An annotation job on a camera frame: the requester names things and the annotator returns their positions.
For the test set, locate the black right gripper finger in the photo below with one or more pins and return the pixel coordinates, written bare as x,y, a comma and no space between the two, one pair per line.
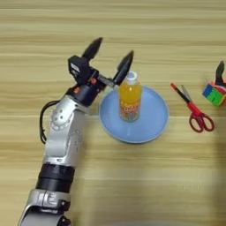
220,73

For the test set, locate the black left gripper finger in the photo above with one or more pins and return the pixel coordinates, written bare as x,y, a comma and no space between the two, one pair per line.
123,69
92,49

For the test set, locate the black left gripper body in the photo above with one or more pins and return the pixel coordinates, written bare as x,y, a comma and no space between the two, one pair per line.
88,91

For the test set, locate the multicoloured puzzle cube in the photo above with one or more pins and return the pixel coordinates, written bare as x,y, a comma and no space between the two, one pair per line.
214,94

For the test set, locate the orange juice bottle white cap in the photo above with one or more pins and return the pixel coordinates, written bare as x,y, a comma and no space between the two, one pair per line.
130,100

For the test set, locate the round blue plate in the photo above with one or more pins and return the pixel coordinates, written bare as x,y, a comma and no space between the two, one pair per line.
153,117

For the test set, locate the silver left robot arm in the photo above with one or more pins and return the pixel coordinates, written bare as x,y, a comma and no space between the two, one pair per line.
63,138

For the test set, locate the left black box white label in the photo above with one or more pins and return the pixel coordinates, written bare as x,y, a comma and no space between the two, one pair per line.
79,69

